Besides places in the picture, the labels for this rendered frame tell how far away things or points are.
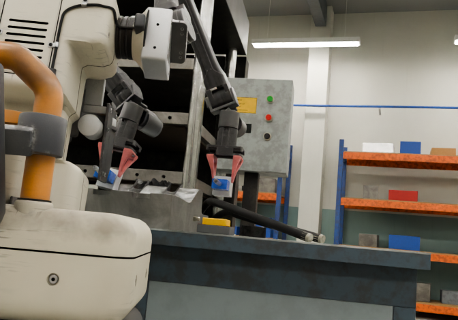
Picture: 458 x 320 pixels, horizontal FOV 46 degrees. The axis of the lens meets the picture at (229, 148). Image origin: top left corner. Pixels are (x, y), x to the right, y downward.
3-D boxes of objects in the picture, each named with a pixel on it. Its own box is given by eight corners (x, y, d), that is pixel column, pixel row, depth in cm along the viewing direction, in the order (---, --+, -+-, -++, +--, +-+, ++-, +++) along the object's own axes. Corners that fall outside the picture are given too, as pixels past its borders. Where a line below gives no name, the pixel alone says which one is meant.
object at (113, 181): (99, 179, 134) (107, 158, 136) (81, 174, 135) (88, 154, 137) (116, 193, 146) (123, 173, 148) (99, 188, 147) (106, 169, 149)
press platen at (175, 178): (184, 184, 223) (185, 171, 224) (-57, 166, 241) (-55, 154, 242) (215, 198, 295) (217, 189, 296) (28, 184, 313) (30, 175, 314)
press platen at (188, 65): (197, 69, 234) (198, 58, 235) (-34, 60, 252) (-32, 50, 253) (223, 108, 302) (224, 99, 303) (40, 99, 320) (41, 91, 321)
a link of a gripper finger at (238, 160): (217, 183, 156) (219, 151, 158) (241, 185, 155) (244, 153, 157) (212, 180, 150) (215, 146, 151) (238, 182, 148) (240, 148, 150)
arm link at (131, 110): (121, 99, 151) (134, 97, 147) (139, 109, 156) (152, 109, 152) (112, 121, 149) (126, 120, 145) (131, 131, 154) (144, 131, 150)
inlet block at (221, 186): (223, 191, 141) (225, 171, 142) (205, 190, 142) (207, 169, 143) (231, 197, 154) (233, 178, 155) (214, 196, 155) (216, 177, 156)
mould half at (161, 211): (168, 229, 138) (174, 177, 140) (73, 220, 143) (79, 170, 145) (206, 233, 187) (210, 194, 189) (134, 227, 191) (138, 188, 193)
